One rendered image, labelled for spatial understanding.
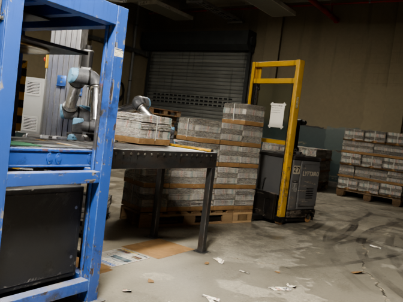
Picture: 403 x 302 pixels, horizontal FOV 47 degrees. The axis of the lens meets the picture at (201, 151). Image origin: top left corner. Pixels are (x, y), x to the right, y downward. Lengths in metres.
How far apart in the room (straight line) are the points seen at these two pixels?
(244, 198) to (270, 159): 0.72
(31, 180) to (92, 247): 0.55
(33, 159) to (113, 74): 0.58
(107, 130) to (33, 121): 1.72
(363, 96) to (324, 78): 0.99
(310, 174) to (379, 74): 5.47
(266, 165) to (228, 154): 0.89
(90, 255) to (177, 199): 2.10
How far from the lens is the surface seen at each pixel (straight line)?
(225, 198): 4.88
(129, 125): 3.59
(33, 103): 4.08
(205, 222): 3.69
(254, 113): 5.03
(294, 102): 5.20
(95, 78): 3.52
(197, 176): 4.59
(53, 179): 2.24
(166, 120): 3.71
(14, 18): 2.08
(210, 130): 4.64
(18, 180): 2.13
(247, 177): 5.04
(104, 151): 2.42
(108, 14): 2.42
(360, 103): 10.73
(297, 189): 5.44
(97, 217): 2.47
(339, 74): 10.97
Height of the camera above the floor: 0.99
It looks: 3 degrees down
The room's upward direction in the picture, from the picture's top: 7 degrees clockwise
